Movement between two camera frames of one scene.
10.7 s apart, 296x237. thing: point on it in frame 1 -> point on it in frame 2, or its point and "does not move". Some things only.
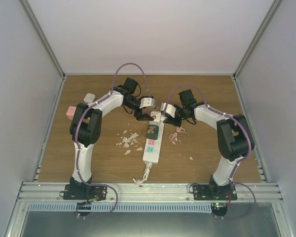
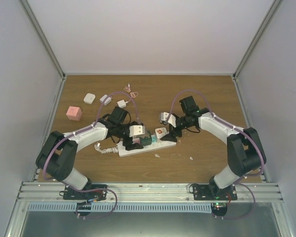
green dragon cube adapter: [152, 132] -> [147, 139]
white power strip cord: [137, 181] -> [114, 150]
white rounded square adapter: [89, 98] does not move
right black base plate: [212, 192] does not move
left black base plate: [74, 192] does not move
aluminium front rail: [150, 192] does not move
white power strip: [152, 148] -> [155, 146]
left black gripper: [143, 117] -> [126, 143]
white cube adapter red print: [156, 115] -> [160, 132]
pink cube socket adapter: [71, 111] does not move
